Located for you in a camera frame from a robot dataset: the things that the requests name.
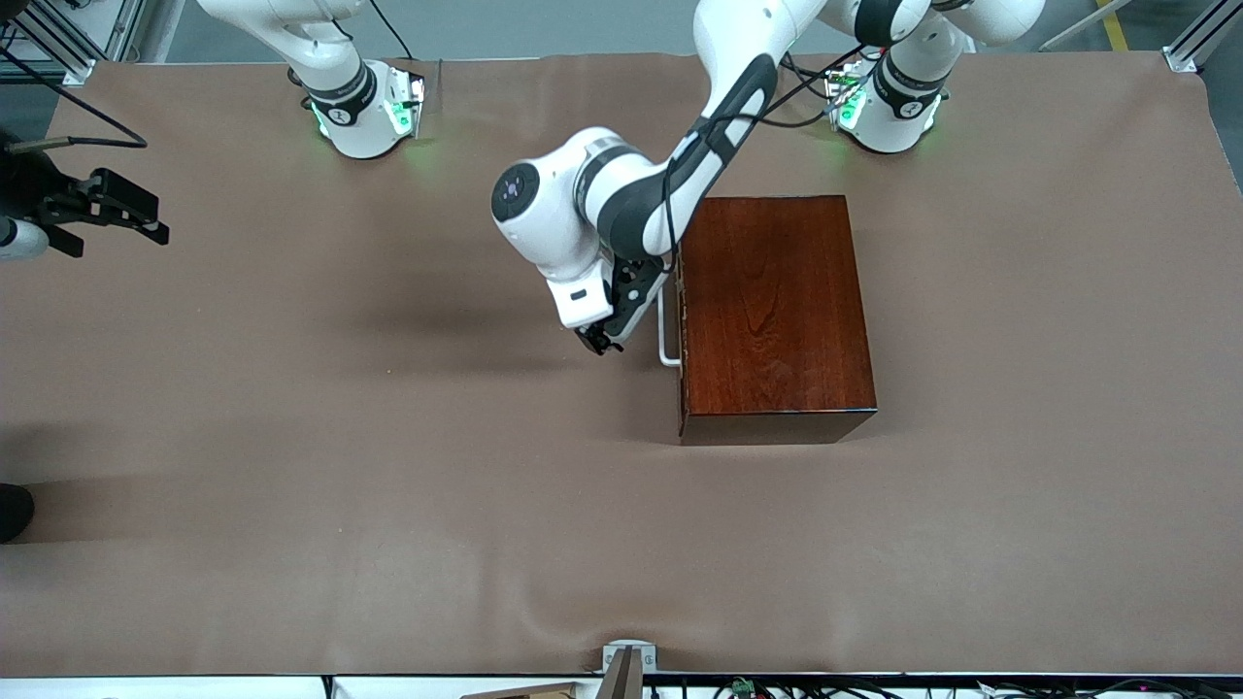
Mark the wooden drawer with white handle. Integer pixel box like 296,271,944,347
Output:
657,199,690,438

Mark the dark red wooden cabinet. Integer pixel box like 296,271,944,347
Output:
677,195,878,447

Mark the black round object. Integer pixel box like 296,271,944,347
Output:
0,483,36,545

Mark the light wooden board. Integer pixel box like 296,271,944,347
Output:
459,682,584,699

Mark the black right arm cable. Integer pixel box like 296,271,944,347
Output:
0,44,149,154

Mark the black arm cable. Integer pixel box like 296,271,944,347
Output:
0,44,149,154
660,44,875,263

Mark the aluminium frame profile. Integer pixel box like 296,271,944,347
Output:
1162,0,1243,75
0,0,185,86

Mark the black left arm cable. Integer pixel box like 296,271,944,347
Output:
660,44,875,263

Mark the metal edge bracket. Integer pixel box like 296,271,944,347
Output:
602,640,658,674

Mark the black left base cable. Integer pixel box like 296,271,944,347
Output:
782,56,838,100

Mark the black base cable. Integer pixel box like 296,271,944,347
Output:
782,56,838,100
369,0,417,61

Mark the black right base cable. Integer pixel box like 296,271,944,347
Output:
369,0,417,61

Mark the grey vertical post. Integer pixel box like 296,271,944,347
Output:
595,648,645,699

